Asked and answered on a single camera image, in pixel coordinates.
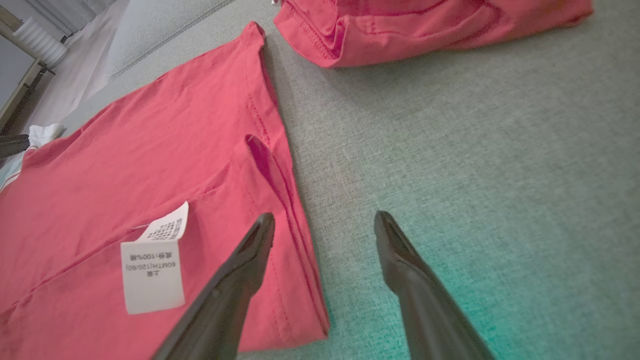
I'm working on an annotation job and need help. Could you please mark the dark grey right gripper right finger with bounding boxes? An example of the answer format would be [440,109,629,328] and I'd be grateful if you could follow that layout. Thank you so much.
[374,210,497,360]

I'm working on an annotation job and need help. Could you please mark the large grey sofa seat cushion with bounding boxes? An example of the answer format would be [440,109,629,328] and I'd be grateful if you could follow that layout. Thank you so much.
[50,0,640,360]

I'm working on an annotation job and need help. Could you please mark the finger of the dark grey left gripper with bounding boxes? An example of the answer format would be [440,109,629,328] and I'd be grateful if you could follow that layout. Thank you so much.
[0,133,31,160]

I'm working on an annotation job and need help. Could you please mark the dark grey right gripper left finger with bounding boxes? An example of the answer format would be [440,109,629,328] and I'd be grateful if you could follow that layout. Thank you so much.
[151,212,276,360]

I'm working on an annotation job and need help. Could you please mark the white ribbed plant pot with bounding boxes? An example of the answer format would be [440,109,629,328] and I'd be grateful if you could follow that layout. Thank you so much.
[12,16,70,69]

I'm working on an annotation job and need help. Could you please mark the red and white shorts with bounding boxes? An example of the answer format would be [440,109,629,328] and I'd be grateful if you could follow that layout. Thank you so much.
[0,21,331,360]

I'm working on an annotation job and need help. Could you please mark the red shorts with white stripe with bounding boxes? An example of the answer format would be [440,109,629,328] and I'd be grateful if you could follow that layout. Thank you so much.
[273,0,595,69]

